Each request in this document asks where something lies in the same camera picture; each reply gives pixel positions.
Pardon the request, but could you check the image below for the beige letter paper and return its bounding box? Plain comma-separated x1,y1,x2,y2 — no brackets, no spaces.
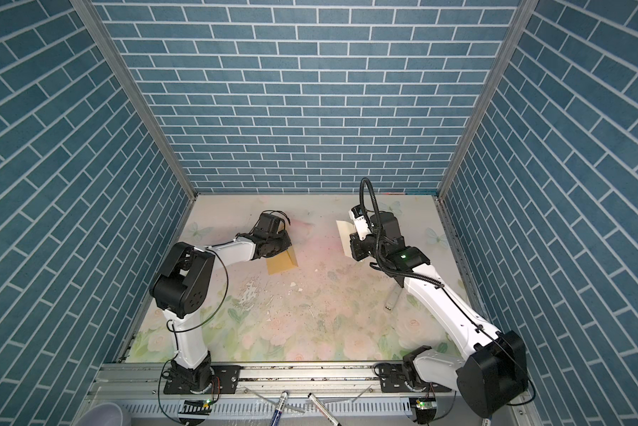
336,220,355,258

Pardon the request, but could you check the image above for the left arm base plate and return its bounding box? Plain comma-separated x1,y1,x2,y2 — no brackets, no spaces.
162,365,242,396

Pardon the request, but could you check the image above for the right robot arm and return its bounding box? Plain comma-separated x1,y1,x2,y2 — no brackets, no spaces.
349,206,531,419

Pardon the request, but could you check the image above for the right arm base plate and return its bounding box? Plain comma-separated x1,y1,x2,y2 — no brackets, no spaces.
372,362,451,393

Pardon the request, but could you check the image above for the aluminium rail frame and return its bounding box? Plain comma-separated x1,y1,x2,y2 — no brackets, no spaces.
73,361,541,425

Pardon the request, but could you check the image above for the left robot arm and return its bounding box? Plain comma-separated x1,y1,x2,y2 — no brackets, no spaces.
149,211,291,394

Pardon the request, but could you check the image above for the white bowl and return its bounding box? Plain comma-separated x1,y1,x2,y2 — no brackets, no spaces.
75,403,130,426

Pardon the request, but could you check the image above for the yellow envelope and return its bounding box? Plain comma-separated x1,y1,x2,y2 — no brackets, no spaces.
266,246,299,275

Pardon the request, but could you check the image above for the blue marker pen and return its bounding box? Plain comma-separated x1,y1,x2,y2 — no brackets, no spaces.
269,392,289,426

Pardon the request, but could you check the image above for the black white marker pen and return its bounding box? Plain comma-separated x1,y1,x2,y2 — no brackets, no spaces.
307,393,341,426

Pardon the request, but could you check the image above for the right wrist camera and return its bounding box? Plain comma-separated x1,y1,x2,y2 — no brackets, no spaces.
349,205,371,240

